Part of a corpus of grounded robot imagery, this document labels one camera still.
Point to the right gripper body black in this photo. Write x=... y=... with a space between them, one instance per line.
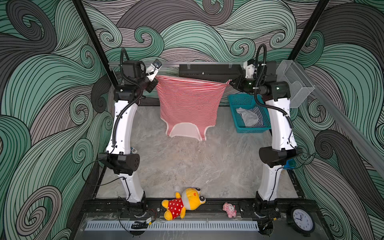
x=248 y=84

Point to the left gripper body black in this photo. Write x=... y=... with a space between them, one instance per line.
x=148 y=86

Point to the red white striped tank top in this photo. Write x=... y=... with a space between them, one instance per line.
x=189 y=106

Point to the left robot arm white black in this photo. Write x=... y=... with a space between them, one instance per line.
x=137 y=78

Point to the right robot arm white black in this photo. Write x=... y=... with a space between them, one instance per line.
x=274 y=96

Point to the grey tank top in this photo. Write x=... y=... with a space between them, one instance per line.
x=249 y=118

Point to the blue white striped tank top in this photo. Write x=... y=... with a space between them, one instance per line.
x=260 y=122

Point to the black perforated metal shelf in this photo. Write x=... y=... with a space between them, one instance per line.
x=214 y=73

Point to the teal plastic basket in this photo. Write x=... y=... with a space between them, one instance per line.
x=247 y=102

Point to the yellow plush toy red dress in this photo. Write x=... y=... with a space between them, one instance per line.
x=189 y=200

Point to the small pink plush toy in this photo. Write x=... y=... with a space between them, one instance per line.
x=230 y=210

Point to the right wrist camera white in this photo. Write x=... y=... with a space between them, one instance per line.
x=249 y=67

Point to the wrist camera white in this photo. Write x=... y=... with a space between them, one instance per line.
x=153 y=69
x=249 y=67

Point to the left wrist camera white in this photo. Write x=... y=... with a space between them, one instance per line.
x=153 y=69

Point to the aluminium rail back wall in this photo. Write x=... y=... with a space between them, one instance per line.
x=173 y=64

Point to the aluminium rail wall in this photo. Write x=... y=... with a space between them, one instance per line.
x=355 y=109
x=173 y=64

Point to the clear plastic wall bin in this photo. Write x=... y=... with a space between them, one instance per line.
x=299 y=81

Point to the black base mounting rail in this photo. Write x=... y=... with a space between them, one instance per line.
x=246 y=208

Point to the aluminium rail right wall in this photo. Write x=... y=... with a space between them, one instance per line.
x=355 y=109

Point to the white slotted cable duct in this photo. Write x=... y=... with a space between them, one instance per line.
x=247 y=226

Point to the black round wall clock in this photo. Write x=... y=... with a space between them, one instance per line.
x=301 y=221

